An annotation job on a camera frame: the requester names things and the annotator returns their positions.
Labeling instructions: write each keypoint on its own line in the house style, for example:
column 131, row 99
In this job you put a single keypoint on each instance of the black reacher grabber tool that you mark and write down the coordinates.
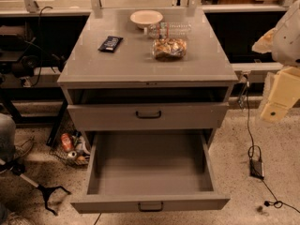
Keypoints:
column 18, row 169

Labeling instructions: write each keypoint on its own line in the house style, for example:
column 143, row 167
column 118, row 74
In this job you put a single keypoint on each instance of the open lower grey drawer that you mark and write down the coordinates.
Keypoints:
column 149, row 171

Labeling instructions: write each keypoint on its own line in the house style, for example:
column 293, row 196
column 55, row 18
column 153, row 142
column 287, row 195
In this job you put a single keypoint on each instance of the wire basket with items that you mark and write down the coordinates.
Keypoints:
column 71, row 149

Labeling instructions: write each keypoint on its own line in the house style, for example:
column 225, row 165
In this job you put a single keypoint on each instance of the grey drawer cabinet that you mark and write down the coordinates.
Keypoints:
column 131, row 74

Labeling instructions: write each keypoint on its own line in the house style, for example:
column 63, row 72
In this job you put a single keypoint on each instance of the dark blue snack packet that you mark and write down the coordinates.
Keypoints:
column 110, row 44

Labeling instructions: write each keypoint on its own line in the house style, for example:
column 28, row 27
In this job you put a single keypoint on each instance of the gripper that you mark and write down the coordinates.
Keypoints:
column 288, row 44

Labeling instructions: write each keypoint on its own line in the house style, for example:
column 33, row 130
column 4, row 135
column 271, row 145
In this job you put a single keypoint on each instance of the white ceramic bowl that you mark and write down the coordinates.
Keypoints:
column 143, row 18

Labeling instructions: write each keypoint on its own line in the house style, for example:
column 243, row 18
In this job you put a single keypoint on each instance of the black power adapter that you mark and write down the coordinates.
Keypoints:
column 256, row 169

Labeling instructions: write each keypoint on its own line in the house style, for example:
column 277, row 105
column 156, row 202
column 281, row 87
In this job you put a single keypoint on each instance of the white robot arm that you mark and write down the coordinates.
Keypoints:
column 286, row 44

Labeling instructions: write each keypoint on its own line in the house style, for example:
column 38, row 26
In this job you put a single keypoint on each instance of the person leg in jeans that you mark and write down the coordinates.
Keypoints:
column 7, row 138

